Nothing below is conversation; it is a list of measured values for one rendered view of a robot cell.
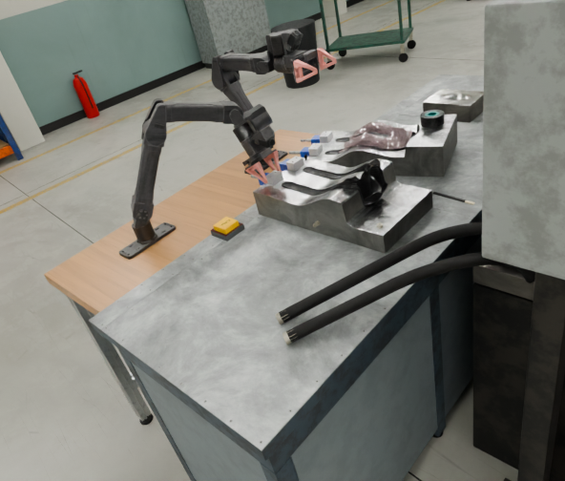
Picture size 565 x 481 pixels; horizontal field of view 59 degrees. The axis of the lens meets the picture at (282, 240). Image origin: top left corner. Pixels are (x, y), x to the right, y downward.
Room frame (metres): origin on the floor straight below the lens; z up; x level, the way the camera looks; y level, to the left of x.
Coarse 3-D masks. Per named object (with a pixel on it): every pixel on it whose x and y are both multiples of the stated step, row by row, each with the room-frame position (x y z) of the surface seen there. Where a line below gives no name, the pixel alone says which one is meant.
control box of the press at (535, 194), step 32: (512, 0) 0.63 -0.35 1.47; (544, 0) 0.59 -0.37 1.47; (512, 32) 0.62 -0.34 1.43; (544, 32) 0.59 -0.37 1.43; (512, 64) 0.62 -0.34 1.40; (544, 64) 0.59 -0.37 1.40; (512, 96) 0.62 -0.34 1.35; (544, 96) 0.58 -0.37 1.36; (512, 128) 0.61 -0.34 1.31; (544, 128) 0.58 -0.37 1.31; (512, 160) 0.61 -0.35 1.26; (544, 160) 0.58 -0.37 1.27; (512, 192) 0.61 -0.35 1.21; (544, 192) 0.58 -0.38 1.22; (512, 224) 0.61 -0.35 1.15; (544, 224) 0.57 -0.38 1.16; (512, 256) 0.61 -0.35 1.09; (544, 256) 0.57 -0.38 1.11; (544, 288) 0.67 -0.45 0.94; (544, 320) 0.67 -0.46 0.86; (544, 352) 0.66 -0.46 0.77; (544, 384) 0.66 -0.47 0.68; (544, 416) 0.65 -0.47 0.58; (544, 448) 0.64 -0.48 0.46; (544, 480) 0.65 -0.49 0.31
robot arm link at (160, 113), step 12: (156, 108) 1.48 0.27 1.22; (168, 108) 1.49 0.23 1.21; (180, 108) 1.51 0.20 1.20; (192, 108) 1.52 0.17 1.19; (204, 108) 1.53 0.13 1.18; (216, 108) 1.53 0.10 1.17; (228, 108) 1.53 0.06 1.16; (240, 108) 1.54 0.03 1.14; (144, 120) 1.55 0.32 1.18; (156, 120) 1.47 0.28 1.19; (168, 120) 1.49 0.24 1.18; (180, 120) 1.51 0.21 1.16; (192, 120) 1.52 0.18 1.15; (204, 120) 1.52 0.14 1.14; (216, 120) 1.53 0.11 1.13; (228, 120) 1.53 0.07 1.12; (156, 132) 1.47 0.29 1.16; (156, 144) 1.47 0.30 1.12
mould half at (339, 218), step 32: (320, 160) 1.57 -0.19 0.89; (384, 160) 1.36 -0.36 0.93; (256, 192) 1.45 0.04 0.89; (288, 192) 1.41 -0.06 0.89; (352, 192) 1.22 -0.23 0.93; (384, 192) 1.29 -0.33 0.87; (416, 192) 1.25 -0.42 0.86; (320, 224) 1.25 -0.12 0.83; (352, 224) 1.17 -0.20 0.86; (384, 224) 1.13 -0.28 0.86
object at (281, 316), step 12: (396, 252) 0.94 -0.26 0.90; (408, 252) 0.93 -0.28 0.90; (372, 264) 0.93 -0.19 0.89; (384, 264) 0.93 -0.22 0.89; (348, 276) 0.93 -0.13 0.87; (360, 276) 0.92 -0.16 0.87; (372, 276) 0.93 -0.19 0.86; (324, 288) 0.93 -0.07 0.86; (336, 288) 0.92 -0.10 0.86; (348, 288) 0.92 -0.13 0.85; (312, 300) 0.91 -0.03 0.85; (324, 300) 0.91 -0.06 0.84; (288, 312) 0.91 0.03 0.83; (300, 312) 0.90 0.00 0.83
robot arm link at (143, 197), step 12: (144, 132) 1.48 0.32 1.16; (144, 144) 1.48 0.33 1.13; (144, 156) 1.48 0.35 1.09; (156, 156) 1.48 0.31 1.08; (144, 168) 1.47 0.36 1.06; (156, 168) 1.48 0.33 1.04; (144, 180) 1.47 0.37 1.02; (144, 192) 1.46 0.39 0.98; (132, 204) 1.49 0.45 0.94; (144, 204) 1.46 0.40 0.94
